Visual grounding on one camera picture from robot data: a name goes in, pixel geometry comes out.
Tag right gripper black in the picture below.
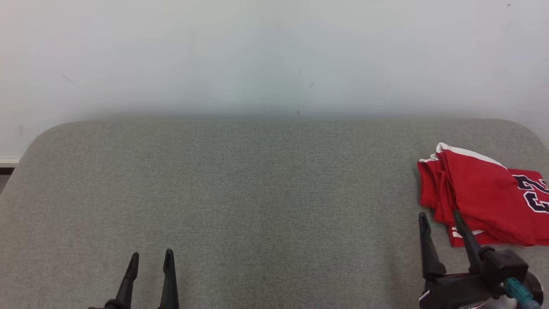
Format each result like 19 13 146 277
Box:
419 210 498 309

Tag right camera cable teal plug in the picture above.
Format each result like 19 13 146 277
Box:
504 278 542 309

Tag red white-trimmed shirt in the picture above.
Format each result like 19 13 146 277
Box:
417 142 537 248

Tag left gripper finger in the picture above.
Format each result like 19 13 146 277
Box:
158 249 179 309
103 252 140 309

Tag red shirt white sleeves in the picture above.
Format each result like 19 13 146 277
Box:
448 168 549 248

